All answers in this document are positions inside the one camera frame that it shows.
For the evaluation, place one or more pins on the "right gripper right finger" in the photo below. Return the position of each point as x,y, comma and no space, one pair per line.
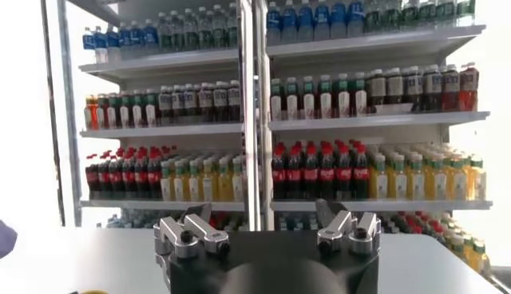
341,229

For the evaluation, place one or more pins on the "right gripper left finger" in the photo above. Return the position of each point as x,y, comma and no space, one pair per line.
207,235

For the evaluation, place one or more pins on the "purple t-shirt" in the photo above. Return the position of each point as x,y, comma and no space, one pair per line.
6,239

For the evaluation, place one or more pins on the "cola bottle red cap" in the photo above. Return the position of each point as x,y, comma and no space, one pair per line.
326,173
154,176
129,176
141,176
360,173
92,177
104,177
294,173
278,173
117,177
310,173
343,173

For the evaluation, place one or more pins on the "white metal shelf rack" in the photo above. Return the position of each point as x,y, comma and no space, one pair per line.
379,120
159,129

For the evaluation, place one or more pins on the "dark bottle beige label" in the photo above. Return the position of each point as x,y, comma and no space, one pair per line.
376,86
394,84

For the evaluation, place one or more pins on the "dark bottle grey label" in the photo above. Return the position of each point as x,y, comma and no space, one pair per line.
412,84
450,84
432,84

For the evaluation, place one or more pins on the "red drink bottle white label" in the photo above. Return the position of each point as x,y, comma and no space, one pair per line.
92,114

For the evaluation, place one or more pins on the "green label water bottle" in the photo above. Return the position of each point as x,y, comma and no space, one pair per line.
466,9
190,31
163,34
232,27
446,10
427,11
390,14
204,30
176,32
409,13
372,15
218,29

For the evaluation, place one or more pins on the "blue label water bottle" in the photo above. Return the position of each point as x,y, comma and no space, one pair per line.
137,36
338,17
88,40
113,38
125,36
100,40
355,16
322,18
273,22
306,20
149,35
289,21

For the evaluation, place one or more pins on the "black window frame bar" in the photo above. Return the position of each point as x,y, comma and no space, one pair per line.
53,120

